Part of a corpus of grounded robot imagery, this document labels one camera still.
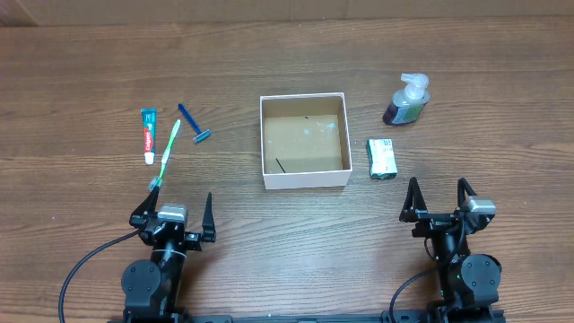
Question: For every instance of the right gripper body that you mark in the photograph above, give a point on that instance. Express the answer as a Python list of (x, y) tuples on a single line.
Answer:
[(429, 222)]

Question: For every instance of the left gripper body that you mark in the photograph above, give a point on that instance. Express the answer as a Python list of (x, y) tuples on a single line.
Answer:
[(193, 241)]

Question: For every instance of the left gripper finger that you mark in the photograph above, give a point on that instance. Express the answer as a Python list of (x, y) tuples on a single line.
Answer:
[(208, 221), (149, 204)]

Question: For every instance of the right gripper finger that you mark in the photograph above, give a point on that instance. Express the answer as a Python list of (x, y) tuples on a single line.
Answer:
[(414, 204), (464, 194)]

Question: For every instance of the green white toothbrush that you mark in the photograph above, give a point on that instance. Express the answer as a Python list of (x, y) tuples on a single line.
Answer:
[(157, 181)]

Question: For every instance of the green white soap bar box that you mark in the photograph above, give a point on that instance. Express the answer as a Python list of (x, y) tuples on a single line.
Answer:
[(382, 159)]

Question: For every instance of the blue disposable razor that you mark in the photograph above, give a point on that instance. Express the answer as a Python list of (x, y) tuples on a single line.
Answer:
[(201, 135)]

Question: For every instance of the Colgate toothpaste tube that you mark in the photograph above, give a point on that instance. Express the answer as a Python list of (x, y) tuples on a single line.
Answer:
[(149, 124)]

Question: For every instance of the clear foam soap pump bottle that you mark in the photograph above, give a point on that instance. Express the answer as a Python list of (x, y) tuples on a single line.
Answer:
[(407, 104)]

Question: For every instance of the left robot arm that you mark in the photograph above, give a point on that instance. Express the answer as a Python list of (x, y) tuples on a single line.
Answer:
[(151, 285)]

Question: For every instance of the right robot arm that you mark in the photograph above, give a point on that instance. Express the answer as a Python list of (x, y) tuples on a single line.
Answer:
[(468, 283)]

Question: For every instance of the white open cardboard box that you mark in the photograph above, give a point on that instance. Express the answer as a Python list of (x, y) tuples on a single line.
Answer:
[(304, 141)]

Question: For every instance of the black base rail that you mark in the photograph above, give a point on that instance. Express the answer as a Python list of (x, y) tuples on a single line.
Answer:
[(401, 316)]

